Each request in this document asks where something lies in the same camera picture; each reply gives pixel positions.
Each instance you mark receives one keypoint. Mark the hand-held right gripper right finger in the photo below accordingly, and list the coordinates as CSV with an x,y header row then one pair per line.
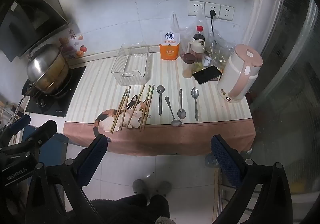
x,y
225,161

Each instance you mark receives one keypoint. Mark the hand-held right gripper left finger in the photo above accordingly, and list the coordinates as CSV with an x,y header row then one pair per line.
x,y
93,159

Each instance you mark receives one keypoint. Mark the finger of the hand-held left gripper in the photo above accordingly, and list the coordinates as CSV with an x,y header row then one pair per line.
x,y
20,123
42,134

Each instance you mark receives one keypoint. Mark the steel spoon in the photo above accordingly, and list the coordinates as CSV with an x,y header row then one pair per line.
x,y
195,93
176,122
160,96
181,113

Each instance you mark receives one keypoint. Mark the clear plastic organizer box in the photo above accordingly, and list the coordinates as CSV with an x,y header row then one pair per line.
x,y
119,65

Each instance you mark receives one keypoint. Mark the clear plastic bottle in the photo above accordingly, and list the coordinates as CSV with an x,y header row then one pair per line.
x,y
210,160

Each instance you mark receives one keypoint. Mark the grey slipper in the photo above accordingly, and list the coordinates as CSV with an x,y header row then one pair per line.
x,y
163,187
140,186

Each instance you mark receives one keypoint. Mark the steel pot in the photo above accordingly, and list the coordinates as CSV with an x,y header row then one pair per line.
x,y
56,79

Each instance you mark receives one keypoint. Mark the row of wooden chopsticks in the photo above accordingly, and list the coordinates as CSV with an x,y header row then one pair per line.
x,y
122,109

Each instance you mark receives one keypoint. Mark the black glass gas stove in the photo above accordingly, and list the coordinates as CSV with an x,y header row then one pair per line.
x,y
73,81

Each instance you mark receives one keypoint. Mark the person's dark pants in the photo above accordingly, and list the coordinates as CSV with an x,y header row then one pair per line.
x,y
130,209

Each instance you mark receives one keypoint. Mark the steel pot lid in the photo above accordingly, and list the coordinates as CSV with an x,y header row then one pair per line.
x,y
43,60

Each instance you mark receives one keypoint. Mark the pink and white electric kettle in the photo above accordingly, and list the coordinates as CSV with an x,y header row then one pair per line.
x,y
237,74

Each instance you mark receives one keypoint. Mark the black smartphone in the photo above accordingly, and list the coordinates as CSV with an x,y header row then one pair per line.
x,y
207,74

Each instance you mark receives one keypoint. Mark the cat print striped tablecloth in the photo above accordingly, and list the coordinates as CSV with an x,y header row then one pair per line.
x,y
165,76

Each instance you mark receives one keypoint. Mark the black range hood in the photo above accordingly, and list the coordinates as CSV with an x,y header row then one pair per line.
x,y
30,14

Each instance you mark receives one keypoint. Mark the clear plastic bag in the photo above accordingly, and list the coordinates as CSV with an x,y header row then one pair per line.
x,y
221,46
175,23

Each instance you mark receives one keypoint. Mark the white cap oil bottle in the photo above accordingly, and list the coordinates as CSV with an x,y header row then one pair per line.
x,y
197,46

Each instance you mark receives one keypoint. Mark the frosted glass door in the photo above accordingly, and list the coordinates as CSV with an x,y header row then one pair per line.
x,y
287,51

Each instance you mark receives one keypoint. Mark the orange and white salt bag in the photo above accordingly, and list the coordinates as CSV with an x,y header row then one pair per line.
x,y
170,46

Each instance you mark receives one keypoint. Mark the red cap dark sauce bottle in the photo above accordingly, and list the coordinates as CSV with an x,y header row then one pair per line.
x,y
199,36

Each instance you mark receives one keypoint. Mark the black power plug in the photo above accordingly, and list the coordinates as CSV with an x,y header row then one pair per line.
x,y
212,12

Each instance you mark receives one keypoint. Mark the cartoon wall stickers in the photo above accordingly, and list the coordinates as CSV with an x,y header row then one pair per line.
x,y
75,44

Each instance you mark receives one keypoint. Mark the white wall socket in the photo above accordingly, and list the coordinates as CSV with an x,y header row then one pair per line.
x,y
196,8
227,12
208,7

